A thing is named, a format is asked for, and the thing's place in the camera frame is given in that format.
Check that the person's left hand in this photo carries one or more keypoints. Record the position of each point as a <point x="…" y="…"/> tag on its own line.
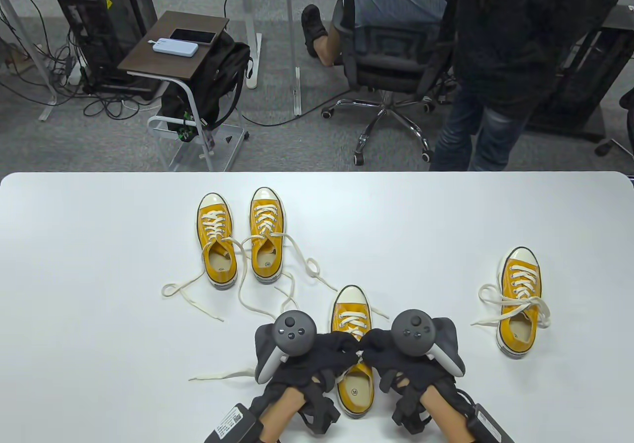
<point x="317" y="364"/>

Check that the person's right hand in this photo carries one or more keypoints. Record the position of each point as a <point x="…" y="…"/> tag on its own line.
<point x="396" y="369"/>

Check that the grey hand controller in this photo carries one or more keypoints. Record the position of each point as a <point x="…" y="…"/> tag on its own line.
<point x="413" y="331"/>
<point x="294" y="331"/>

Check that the yellow sneaker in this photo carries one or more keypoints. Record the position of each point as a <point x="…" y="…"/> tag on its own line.
<point x="311" y="264"/>
<point x="215" y="225"/>

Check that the person's right forearm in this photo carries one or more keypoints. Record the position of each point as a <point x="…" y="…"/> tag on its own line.
<point x="448" y="418"/>

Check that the person's left forearm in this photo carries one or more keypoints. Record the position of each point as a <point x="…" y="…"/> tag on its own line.
<point x="280" y="416"/>

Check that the green backpack charm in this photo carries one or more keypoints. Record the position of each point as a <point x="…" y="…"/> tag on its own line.
<point x="185" y="133"/>

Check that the white desk leg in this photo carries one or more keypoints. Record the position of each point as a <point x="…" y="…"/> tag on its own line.
<point x="48" y="111"/>
<point x="253" y="67"/>
<point x="297" y="91"/>

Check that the black backpack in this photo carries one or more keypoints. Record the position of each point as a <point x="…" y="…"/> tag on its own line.
<point x="218" y="81"/>

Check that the black mesh chair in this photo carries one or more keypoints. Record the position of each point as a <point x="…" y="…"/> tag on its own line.
<point x="602" y="148"/>

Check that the black office chair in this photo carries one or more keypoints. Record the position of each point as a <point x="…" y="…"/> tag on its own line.
<point x="391" y="47"/>

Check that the black computer tower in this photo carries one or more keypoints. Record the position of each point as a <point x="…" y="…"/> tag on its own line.
<point x="109" y="22"/>
<point x="584" y="91"/>

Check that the brown side table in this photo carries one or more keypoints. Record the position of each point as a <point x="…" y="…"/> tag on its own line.
<point x="163" y="59"/>

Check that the light blue power bank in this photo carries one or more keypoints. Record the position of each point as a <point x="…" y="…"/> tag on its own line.
<point x="176" y="47"/>

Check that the black smartphone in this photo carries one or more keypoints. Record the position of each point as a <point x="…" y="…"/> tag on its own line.
<point x="193" y="35"/>

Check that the white power strip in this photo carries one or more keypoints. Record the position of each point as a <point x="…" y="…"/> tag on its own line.
<point x="74" y="77"/>

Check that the black desk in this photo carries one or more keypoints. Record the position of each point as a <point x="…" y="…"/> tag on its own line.
<point x="624" y="17"/>

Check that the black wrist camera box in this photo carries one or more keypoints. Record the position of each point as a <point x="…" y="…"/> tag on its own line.
<point x="230" y="423"/>
<point x="493" y="425"/>

